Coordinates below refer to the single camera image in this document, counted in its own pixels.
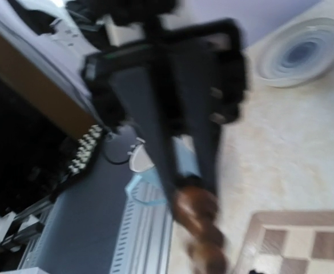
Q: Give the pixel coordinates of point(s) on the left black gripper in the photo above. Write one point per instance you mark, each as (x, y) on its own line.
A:
(143, 79)

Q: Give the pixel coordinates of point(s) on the grey silicone round lid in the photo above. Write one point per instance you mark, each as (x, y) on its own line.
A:
(298, 54)

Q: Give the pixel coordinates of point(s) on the cardboard box brown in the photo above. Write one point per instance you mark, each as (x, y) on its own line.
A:
(41, 92)

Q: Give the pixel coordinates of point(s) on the front aluminium rail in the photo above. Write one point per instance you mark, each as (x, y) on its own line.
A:
(93, 228)

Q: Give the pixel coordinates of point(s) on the wooden chess board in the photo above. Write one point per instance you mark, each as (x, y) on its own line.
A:
(288, 242)

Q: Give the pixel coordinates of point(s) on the dark queen piece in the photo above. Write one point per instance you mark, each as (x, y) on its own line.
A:
(196, 209)

